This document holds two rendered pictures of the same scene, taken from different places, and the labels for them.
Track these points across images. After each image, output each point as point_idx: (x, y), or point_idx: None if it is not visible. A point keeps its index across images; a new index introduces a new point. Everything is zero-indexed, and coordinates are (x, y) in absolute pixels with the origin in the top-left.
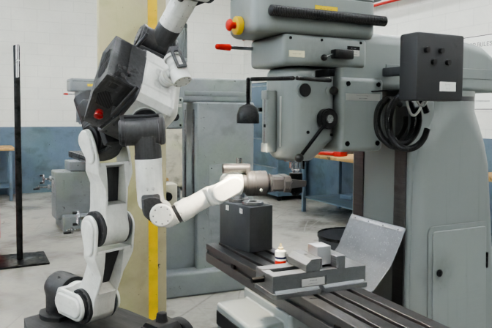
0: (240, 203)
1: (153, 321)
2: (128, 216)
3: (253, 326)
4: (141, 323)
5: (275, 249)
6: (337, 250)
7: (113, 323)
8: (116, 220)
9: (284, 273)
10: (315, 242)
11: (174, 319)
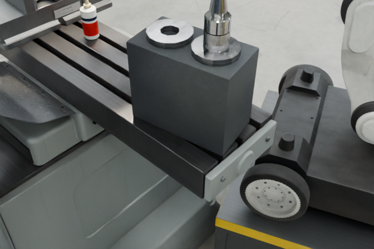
0: (196, 34)
1: (297, 143)
2: None
3: (112, 28)
4: (328, 165)
5: (126, 118)
6: (0, 111)
7: (362, 154)
8: None
9: None
10: None
11: (275, 154)
